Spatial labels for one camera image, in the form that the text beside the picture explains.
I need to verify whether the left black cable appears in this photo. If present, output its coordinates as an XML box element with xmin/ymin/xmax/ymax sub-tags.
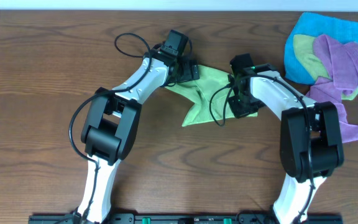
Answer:
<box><xmin>68</xmin><ymin>32</ymin><xmax>195</xmax><ymax>223</ymax></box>

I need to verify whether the purple cloth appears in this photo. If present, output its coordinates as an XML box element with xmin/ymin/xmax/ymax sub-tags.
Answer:
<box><xmin>306</xmin><ymin>34</ymin><xmax>358</xmax><ymax>143</ymax></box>

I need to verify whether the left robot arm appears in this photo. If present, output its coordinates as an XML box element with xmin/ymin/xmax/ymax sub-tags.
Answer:
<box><xmin>72</xmin><ymin>51</ymin><xmax>200</xmax><ymax>223</ymax></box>

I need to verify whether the blue cloth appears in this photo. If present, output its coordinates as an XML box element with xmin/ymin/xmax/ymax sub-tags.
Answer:
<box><xmin>284</xmin><ymin>12</ymin><xmax>358</xmax><ymax>86</ymax></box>

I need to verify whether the olive green cloth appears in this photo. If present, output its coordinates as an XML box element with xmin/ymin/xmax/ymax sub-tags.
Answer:
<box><xmin>293</xmin><ymin>34</ymin><xmax>358</xmax><ymax>100</ymax></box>

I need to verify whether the light green cloth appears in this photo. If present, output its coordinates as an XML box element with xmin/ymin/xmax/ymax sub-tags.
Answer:
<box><xmin>163</xmin><ymin>64</ymin><xmax>258</xmax><ymax>128</ymax></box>

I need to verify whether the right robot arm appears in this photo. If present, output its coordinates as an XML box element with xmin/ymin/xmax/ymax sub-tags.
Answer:
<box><xmin>229</xmin><ymin>64</ymin><xmax>344</xmax><ymax>223</ymax></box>

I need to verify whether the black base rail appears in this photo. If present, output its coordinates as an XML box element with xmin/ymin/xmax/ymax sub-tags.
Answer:
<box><xmin>28</xmin><ymin>212</ymin><xmax>344</xmax><ymax>224</ymax></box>

